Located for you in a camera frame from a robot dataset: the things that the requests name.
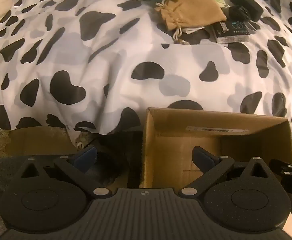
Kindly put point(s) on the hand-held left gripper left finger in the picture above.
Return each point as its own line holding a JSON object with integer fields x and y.
{"x": 87, "y": 156}

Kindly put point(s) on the black cloth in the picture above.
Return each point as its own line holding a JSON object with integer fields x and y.
{"x": 115, "y": 150}

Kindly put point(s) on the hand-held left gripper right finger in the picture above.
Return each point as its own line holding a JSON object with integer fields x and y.
{"x": 201, "y": 157}

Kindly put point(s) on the dark printed carton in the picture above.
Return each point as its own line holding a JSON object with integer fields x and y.
{"x": 232, "y": 32}

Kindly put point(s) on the cow print blanket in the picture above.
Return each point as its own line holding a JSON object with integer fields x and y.
{"x": 110, "y": 62}

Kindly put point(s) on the green wet wipes packet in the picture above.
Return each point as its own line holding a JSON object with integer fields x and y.
{"x": 219, "y": 0}

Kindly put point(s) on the black foam block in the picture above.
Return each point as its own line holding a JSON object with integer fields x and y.
{"x": 246, "y": 3}

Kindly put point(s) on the black plastic bag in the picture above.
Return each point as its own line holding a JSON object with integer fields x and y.
{"x": 236, "y": 12}

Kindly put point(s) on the shallow brown cardboard box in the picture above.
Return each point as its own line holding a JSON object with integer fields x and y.
{"x": 40, "y": 140}

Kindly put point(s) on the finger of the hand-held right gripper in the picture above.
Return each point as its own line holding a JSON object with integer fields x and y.
{"x": 290, "y": 167}

